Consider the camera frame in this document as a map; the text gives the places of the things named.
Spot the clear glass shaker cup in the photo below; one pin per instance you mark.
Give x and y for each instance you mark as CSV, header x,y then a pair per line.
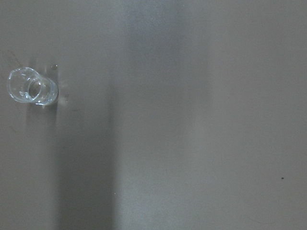
x,y
26,85

